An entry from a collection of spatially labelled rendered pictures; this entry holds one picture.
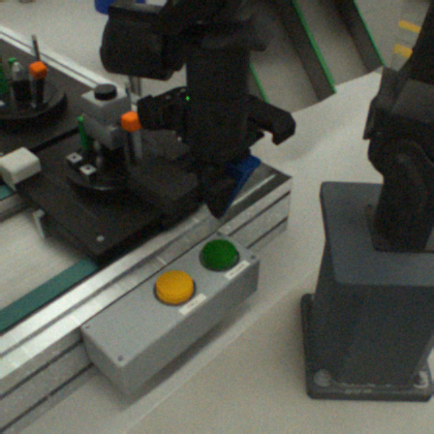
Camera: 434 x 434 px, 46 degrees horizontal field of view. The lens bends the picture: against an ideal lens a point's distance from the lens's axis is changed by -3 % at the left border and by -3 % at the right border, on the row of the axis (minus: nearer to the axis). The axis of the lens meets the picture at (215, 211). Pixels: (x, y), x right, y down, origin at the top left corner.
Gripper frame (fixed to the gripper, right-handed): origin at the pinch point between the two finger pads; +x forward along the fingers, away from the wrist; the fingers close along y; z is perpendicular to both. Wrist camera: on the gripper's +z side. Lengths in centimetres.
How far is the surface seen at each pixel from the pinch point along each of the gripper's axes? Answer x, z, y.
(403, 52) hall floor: 106, 101, -291
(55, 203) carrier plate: 8.7, 21.0, 8.2
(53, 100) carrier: 6.8, 41.8, -5.5
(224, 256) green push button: 8.5, -1.4, 0.3
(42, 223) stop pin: 10.2, 20.8, 10.8
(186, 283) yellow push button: 8.5, -1.1, 6.1
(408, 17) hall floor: 105, 129, -357
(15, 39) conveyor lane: 10, 78, -18
